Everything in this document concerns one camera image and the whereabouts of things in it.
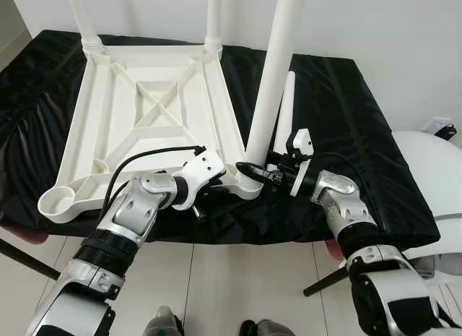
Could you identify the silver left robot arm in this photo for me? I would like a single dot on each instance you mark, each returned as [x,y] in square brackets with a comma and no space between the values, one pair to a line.
[130,213]

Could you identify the black power plug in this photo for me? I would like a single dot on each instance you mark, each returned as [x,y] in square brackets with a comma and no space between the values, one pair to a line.
[446,131]

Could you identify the black table cover cloth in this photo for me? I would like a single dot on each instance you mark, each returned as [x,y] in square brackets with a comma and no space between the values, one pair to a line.
[361,134]

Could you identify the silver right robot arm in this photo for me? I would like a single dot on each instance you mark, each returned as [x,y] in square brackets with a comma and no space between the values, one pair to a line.
[339,199]

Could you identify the red round object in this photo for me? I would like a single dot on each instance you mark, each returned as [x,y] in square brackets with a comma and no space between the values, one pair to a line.
[35,238]
[333,249]

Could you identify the white wall socket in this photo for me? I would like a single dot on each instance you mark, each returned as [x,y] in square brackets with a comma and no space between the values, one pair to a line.
[434,125]

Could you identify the white domed appliance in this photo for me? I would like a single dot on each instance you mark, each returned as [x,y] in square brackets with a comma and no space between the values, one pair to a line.
[426,177]

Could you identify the white plastic children table top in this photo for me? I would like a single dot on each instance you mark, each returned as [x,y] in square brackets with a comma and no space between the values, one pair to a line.
[144,148]

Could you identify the white plastic table leg tube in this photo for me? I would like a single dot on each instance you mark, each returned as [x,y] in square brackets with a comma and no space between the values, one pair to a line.
[84,18]
[287,105]
[274,76]
[214,18]

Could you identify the grey robot left foot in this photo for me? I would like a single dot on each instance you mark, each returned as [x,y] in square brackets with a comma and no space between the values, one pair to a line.
[162,323]

